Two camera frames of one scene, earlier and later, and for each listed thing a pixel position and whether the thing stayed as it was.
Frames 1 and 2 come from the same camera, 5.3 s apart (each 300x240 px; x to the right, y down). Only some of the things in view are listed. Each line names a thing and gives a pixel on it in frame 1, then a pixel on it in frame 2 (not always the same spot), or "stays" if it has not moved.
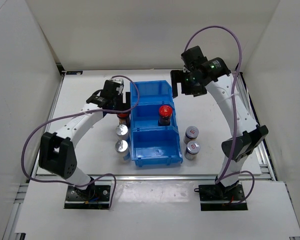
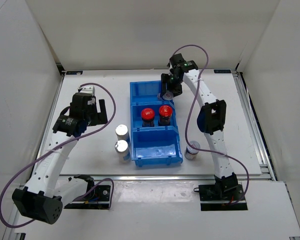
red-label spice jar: [192, 150] stays
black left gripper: [124, 106] → [99, 118]
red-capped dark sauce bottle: [124, 118] → [148, 116]
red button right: [165, 113] stays
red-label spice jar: [191, 133] → [168, 96]
